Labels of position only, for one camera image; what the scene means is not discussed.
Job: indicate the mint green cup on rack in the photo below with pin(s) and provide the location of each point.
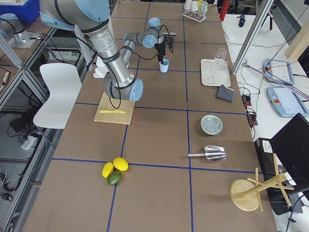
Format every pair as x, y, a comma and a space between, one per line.
203, 8

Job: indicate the cream bear serving tray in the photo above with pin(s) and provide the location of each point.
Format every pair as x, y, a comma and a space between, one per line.
213, 74

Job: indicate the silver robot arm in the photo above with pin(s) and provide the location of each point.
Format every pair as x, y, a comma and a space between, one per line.
11, 27
92, 17

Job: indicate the pink cup on rack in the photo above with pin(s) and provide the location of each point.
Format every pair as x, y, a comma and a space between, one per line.
187, 4

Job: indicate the yellow cup on rack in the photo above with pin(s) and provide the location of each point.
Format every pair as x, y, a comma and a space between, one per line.
199, 3

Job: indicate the near blue teach pendant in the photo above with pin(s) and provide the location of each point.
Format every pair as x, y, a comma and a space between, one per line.
285, 102

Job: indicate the white cup on rack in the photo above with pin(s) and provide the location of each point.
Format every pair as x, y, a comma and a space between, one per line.
194, 6

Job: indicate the wooden cup tree stand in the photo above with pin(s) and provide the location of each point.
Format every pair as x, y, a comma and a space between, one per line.
245, 193

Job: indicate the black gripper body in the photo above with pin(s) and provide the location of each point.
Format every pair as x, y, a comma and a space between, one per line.
160, 48

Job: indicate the white wire cup rack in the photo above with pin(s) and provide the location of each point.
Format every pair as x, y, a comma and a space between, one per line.
196, 16

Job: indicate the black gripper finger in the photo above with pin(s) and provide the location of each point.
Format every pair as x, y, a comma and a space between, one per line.
160, 58

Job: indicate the light blue plastic cup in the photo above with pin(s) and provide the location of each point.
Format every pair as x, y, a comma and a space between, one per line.
164, 65

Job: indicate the green bowl of ice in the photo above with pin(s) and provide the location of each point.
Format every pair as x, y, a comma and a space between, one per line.
211, 124

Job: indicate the yellow lemon left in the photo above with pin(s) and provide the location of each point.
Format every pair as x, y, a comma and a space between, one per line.
107, 170

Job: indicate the folded grey cloth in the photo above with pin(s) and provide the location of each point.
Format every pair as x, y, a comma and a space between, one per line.
225, 93

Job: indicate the far blue teach pendant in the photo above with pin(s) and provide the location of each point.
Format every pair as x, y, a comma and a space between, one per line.
279, 68

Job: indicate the black box with label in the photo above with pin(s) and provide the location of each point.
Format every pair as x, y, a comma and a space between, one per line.
265, 155

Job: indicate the black computer monitor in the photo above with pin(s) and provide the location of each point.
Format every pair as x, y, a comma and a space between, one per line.
291, 144

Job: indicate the yellow lemon upper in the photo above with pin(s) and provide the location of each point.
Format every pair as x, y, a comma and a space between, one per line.
121, 164

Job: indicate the blue teach pendant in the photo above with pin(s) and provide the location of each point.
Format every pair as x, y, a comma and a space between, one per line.
285, 102
279, 68

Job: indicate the steel ice scoop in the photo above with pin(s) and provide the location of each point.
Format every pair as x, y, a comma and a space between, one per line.
211, 153

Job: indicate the white plastic chair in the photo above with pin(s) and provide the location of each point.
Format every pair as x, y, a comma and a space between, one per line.
64, 85

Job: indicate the yellow plastic knife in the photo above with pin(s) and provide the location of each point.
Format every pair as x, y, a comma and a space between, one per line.
112, 111

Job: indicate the blue storage crate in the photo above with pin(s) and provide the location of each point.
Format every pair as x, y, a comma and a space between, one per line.
27, 12

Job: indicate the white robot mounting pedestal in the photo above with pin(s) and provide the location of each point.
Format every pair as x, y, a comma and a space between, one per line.
100, 70

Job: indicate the yellow lemon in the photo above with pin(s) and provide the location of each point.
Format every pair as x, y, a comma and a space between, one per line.
107, 170
121, 164

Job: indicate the aluminium frame post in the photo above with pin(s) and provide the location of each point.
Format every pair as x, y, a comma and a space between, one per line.
263, 11

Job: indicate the reacher grabber stick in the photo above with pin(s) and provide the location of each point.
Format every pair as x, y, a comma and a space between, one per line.
277, 81

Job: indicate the clear wine glass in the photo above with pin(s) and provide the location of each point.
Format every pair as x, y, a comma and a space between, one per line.
218, 57

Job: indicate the bamboo cutting board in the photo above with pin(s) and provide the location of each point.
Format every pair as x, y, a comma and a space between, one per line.
108, 114

